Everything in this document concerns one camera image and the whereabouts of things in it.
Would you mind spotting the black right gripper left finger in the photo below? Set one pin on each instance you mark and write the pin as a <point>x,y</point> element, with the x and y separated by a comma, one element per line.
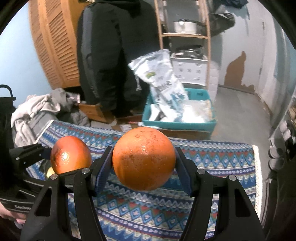
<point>49,217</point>

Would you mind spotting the cardboard box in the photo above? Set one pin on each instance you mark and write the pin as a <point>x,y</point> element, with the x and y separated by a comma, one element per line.
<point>95,113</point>

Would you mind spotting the grey white clothes pile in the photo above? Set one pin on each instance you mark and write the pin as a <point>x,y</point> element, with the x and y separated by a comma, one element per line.
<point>31,117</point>

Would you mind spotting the small orange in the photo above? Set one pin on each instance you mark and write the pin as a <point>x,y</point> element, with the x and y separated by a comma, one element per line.
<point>68,154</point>

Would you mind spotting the medium orange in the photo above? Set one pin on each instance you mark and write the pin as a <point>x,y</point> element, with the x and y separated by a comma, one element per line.
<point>143,159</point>

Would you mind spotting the person's left hand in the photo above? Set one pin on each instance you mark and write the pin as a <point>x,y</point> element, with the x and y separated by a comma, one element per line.
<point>20,218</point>

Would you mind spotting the black hanging jacket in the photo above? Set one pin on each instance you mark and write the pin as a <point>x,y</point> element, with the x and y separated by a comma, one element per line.
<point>111,34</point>

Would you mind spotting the teal plastic bin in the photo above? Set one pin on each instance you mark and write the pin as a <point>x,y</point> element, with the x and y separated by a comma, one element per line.
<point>153,116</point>

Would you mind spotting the white drawer box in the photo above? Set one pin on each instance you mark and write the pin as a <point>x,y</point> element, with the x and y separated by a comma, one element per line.
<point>190,70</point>

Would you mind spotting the black bag with handle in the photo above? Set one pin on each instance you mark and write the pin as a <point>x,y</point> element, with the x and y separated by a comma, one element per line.
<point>7,108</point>

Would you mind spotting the yellow-green apple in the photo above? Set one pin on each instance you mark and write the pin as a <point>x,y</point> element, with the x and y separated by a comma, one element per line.
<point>50,172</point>

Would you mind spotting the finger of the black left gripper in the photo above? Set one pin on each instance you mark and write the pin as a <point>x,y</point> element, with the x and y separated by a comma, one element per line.
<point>34,152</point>

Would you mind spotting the wooden shelf rack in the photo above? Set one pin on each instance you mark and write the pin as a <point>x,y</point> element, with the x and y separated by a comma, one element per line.
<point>187,45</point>

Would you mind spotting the steel cooking pot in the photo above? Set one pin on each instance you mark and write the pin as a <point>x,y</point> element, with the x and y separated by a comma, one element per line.
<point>185,26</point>

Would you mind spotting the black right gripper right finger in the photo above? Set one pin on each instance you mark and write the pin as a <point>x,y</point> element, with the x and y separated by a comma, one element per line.
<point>236,217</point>

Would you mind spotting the white printed plastic bag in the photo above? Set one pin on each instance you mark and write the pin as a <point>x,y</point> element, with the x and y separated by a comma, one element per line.
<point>167,91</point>

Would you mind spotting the clear plastic bag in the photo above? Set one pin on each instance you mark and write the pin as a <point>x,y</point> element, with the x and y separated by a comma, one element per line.
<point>196,111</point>

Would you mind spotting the wooden louvered cabinet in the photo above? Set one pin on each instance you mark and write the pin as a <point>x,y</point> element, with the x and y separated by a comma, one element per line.
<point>54,28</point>

